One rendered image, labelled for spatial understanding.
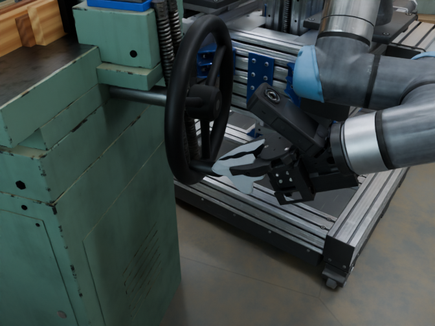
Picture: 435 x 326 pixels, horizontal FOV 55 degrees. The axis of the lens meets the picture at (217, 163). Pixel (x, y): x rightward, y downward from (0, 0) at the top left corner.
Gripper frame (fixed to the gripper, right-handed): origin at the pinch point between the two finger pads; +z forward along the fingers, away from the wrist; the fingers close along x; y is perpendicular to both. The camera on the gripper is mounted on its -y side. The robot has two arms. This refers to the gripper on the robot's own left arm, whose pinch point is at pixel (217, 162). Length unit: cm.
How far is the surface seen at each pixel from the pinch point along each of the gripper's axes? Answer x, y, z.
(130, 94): 8.5, -12.8, 15.6
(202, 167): 0.3, 0.3, 3.1
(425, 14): 288, 81, -11
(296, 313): 29, 76, 25
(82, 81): 1.6, -19.2, 16.6
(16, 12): 4.5, -32.8, 23.4
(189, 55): 3.5, -16.0, -2.6
